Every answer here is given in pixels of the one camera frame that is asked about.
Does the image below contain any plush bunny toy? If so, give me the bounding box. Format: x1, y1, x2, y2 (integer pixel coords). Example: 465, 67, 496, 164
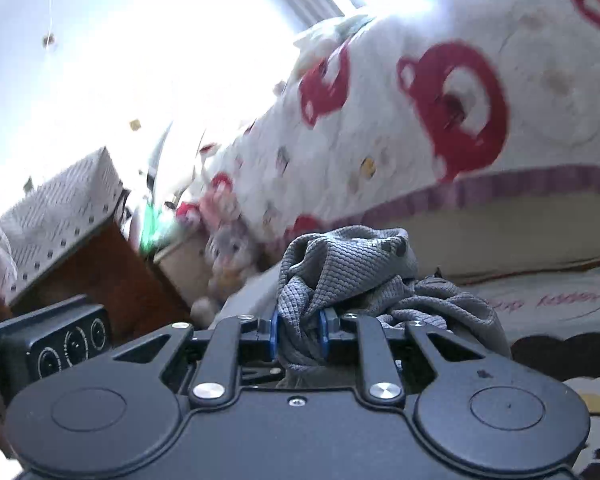
190, 221, 261, 330

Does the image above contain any grey knit garment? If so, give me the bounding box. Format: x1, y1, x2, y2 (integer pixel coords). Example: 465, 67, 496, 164
276, 226, 510, 378

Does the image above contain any white red patterned bedspread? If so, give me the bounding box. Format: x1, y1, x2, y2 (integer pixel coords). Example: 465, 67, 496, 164
176, 0, 600, 252

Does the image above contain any wooden nightstand with lace cover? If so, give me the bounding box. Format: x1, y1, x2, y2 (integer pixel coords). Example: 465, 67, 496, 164
0, 148, 188, 341

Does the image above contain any beige storage box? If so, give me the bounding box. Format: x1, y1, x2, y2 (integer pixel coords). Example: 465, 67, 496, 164
152, 233, 211, 311

